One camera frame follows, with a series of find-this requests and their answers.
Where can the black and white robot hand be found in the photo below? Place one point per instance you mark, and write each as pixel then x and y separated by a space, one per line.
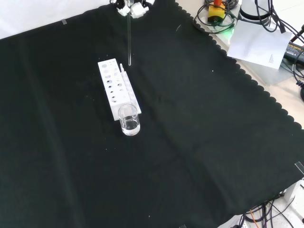
pixel 136 9

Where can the clear glass rod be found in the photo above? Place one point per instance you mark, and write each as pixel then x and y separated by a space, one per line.
pixel 129 40

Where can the white test tube rack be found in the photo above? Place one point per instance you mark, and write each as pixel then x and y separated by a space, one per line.
pixel 111 83

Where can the clear glass beaker with water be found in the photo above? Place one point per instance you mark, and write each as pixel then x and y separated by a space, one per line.
pixel 129 123

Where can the clear tape strip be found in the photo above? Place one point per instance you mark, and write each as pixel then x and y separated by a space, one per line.
pixel 64 22
pixel 299 166

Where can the yellow stop button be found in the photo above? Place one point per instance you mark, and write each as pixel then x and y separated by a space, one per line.
pixel 216 12

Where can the pale board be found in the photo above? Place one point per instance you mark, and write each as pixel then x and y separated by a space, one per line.
pixel 256 45

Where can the black bench cloth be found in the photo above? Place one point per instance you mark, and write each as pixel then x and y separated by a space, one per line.
pixel 190 123

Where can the black power adapter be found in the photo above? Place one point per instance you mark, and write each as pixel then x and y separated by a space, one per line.
pixel 293 51

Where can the white box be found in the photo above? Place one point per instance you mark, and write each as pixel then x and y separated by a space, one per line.
pixel 294 190

